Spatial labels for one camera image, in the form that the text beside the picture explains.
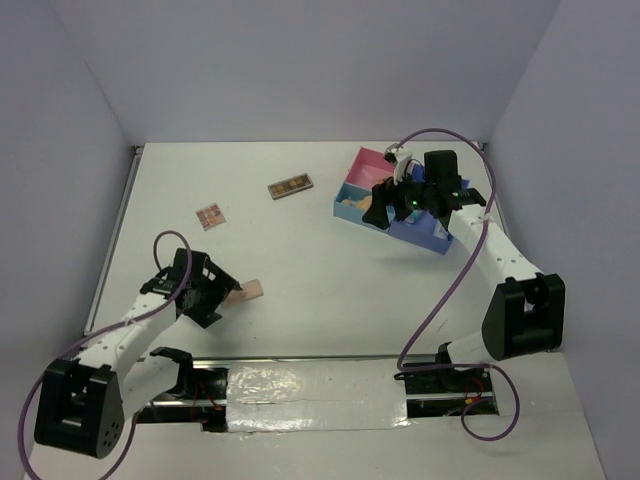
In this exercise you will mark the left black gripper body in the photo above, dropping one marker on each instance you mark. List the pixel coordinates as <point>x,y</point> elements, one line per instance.
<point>202,286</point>

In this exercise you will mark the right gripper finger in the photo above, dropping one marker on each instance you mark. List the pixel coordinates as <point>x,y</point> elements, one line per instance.
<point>403,209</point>
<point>377,215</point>

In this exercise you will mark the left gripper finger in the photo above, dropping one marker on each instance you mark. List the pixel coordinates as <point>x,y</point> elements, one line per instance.
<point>218,285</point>
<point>204,315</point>

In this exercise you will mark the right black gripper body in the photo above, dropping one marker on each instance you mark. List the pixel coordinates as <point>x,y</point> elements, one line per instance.
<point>419,192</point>

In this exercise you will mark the pink rectangular compact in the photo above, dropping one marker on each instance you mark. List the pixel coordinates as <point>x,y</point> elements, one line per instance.
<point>248,291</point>

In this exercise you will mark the colourful square eyeshadow palette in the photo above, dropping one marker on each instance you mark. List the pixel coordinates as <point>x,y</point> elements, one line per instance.
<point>372,176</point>

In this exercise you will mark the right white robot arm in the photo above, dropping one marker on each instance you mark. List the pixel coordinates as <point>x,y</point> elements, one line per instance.
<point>526,311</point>

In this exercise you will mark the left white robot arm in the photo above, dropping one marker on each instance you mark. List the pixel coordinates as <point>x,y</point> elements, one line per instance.
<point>85,400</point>

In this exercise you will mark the pink blue organizer box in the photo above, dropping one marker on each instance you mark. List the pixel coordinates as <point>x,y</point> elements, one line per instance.
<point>421,228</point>

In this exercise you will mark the orange square eyeshadow palette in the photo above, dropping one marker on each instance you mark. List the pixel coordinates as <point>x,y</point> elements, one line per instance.
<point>210,216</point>

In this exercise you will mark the brown eyeshadow palette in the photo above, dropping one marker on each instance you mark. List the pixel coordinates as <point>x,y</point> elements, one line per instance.
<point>290,186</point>

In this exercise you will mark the silver foil tape cover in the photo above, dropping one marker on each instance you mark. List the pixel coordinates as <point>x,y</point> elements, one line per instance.
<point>320,395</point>

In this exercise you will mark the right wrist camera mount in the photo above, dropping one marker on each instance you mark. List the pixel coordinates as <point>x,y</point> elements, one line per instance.
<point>400,158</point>

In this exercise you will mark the black metal base rail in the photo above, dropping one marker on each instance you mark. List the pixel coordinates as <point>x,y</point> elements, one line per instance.
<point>427,395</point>

